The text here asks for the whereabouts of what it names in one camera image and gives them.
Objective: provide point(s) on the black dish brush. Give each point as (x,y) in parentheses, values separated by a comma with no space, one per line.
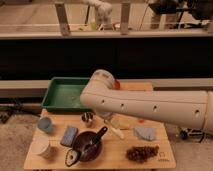
(72,156)

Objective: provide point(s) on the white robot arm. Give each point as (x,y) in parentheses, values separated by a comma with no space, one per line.
(189,109)

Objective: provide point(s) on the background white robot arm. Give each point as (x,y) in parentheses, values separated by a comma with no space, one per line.
(103,11)

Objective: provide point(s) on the green plastic tray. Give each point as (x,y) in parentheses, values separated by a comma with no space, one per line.
(63,95)

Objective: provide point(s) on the red bowl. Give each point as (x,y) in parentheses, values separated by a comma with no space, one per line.
(117,85)

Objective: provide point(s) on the small metal cup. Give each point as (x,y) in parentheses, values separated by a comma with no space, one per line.
(87,118)

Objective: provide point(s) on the dark brown bowl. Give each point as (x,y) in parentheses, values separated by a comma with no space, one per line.
(89,144)

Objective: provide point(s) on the blue sponge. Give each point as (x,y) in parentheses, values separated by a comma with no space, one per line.
(69,136)

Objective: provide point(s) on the light blue cloth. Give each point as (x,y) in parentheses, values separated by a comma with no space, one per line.
(146,133)

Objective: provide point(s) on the light blue cup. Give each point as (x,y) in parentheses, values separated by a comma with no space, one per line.
(45,125)

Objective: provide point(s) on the bunch of dark grapes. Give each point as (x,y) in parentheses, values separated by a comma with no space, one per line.
(141,154)

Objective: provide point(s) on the black tripod stand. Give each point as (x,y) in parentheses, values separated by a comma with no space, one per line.
(184,135)

